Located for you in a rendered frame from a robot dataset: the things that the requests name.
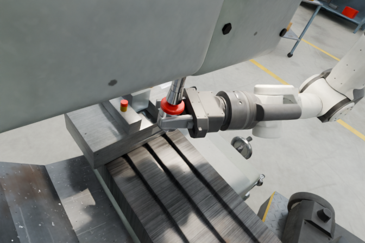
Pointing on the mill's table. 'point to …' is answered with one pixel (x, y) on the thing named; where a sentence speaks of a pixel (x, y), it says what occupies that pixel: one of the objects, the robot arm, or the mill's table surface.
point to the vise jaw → (158, 93)
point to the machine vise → (111, 129)
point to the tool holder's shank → (176, 92)
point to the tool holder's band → (171, 107)
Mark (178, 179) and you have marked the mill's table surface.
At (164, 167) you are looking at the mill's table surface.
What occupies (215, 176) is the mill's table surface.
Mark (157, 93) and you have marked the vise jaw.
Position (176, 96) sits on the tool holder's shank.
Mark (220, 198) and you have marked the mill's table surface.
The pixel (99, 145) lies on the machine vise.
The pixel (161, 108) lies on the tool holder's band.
